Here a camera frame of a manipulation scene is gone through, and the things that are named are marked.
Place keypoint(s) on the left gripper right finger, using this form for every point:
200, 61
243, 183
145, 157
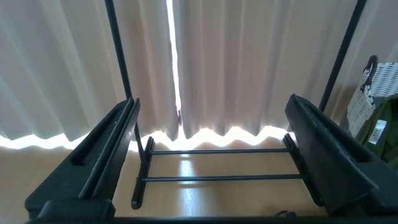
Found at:
342, 174

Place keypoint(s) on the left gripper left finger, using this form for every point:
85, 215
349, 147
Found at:
56, 193

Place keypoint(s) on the white laundry basket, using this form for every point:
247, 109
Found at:
360, 105

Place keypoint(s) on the black clothes rack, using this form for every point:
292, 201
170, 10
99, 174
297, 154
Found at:
217, 151

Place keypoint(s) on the green garment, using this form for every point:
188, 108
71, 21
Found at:
388, 112

